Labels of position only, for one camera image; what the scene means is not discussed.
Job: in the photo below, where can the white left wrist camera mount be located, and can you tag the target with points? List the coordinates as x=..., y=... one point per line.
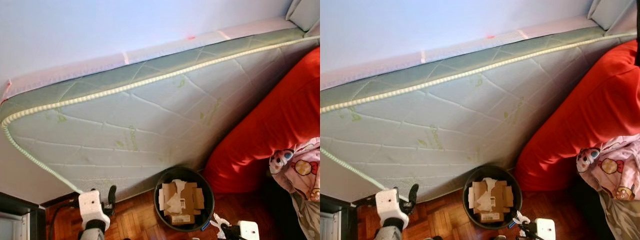
x=92, y=207
x=389, y=205

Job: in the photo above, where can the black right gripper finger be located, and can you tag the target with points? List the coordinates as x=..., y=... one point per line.
x=225, y=229
x=526, y=228

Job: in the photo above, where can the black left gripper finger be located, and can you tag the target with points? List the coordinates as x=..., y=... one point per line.
x=413, y=195
x=112, y=196

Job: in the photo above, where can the white torn paper sheet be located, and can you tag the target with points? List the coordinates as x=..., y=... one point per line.
x=175, y=204
x=484, y=202

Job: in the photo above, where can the large red cushion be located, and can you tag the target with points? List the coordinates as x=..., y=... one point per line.
x=265, y=130
x=585, y=120

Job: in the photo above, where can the brown folded cardboard piece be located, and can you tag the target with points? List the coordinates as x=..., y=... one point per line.
x=190, y=195
x=500, y=192

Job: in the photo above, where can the dark framed white panel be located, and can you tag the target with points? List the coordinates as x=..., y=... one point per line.
x=35, y=220
x=347, y=220

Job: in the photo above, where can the light grey cushion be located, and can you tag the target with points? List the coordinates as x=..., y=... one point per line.
x=305, y=12
x=612, y=12

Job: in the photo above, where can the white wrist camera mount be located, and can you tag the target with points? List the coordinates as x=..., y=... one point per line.
x=389, y=205
x=92, y=207
x=248, y=231
x=546, y=230

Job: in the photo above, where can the pink cartoon print blanket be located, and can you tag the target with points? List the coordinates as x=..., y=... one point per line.
x=300, y=167
x=612, y=167

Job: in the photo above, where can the black round waste bin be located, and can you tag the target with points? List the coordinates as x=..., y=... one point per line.
x=209, y=202
x=518, y=200

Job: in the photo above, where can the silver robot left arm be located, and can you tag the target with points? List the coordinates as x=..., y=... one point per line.
x=91, y=232
x=387, y=232

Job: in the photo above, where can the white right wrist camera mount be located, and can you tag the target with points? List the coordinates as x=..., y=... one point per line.
x=248, y=231
x=546, y=230

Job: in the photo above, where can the small labelled cardboard box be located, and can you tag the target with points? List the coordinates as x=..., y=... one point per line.
x=491, y=217
x=182, y=219

